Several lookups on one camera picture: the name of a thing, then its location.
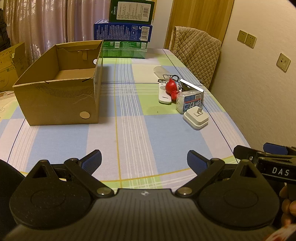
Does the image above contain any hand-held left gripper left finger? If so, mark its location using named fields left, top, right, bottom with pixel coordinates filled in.
left=24, top=149, right=115, bottom=198

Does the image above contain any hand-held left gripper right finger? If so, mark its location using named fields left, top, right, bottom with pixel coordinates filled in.
left=174, top=149, right=263, bottom=198

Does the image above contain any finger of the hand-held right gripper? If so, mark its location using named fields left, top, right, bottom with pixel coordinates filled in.
left=233, top=145, right=263, bottom=167
left=263, top=143, right=296, bottom=155

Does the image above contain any white charger plug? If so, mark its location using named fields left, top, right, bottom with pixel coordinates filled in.
left=183, top=107, right=210, bottom=131

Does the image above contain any clear cotton swab box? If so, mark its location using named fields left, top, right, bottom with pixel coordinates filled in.
left=176, top=90, right=204, bottom=114

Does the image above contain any brown cardboard box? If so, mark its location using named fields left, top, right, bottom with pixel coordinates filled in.
left=12, top=40, right=104, bottom=126

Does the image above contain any white remote control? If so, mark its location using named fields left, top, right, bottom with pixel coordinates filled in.
left=158, top=82, right=173, bottom=105

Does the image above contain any silver metal bar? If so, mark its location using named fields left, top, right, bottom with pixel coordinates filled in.
left=179, top=78, right=204, bottom=93

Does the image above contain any red cat figurine keychain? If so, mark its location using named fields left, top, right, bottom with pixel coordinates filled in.
left=165, top=77, right=182, bottom=102

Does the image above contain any person's right hand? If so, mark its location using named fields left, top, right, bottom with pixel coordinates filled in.
left=279, top=185, right=296, bottom=227

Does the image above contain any plaid tablecloth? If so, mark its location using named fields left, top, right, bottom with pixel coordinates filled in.
left=0, top=47, right=252, bottom=193

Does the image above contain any dark rounded object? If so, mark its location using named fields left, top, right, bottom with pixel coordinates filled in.
left=0, top=159, right=26, bottom=234

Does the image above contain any chair with quilted beige cover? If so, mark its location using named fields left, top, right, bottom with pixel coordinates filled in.
left=168, top=25, right=222, bottom=90

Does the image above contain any light green carton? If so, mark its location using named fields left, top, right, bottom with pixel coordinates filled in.
left=101, top=41, right=148, bottom=59

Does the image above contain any yellowish cardboard box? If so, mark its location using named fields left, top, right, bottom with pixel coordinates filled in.
left=0, top=42, right=29, bottom=93

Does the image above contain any blue carton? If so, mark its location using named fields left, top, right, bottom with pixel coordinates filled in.
left=93, top=19, right=153, bottom=42

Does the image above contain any wooden door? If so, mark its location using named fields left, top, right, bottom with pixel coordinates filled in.
left=163, top=0, right=235, bottom=50

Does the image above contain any pale patterned curtain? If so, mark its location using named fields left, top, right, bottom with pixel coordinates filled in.
left=0, top=0, right=111, bottom=67

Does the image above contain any dark green carton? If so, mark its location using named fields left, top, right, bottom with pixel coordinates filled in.
left=109, top=0, right=156, bottom=25

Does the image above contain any beige wall outlet plate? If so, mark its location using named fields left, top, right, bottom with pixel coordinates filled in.
left=277, top=53, right=291, bottom=73

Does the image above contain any beige wall socket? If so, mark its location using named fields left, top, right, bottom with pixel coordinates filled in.
left=237, top=30, right=248, bottom=44
left=245, top=34, right=258, bottom=49

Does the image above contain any black bag with handle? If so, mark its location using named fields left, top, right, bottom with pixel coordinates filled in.
left=0, top=8, right=11, bottom=50

